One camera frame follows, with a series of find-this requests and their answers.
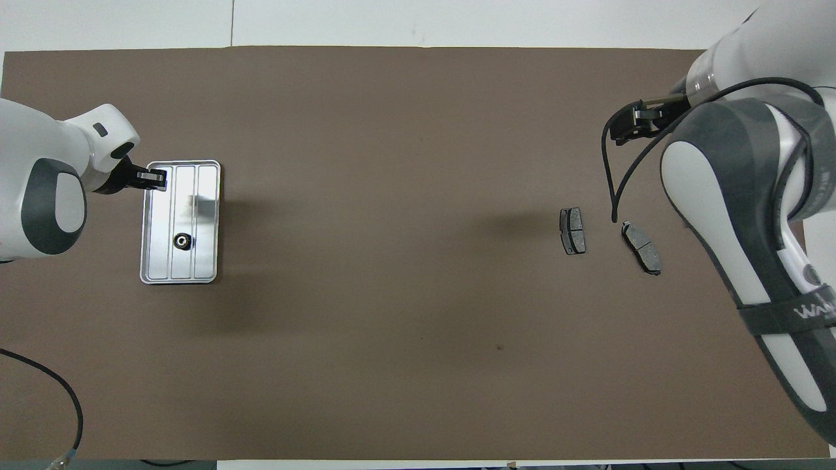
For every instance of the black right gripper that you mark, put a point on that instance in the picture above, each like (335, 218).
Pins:
(663, 112)

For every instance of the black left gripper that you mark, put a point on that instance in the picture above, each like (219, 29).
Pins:
(117, 177)

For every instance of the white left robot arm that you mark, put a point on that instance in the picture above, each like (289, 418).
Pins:
(32, 163)

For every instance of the silver metal tray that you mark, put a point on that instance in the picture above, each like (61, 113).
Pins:
(202, 261)

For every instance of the brown table mat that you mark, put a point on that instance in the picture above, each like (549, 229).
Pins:
(392, 130)

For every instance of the dark rectangular brake pad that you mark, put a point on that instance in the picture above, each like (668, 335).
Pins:
(573, 232)

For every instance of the dark curved brake pad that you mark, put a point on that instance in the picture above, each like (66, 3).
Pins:
(641, 247)

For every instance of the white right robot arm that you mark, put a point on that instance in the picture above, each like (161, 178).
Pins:
(751, 196)

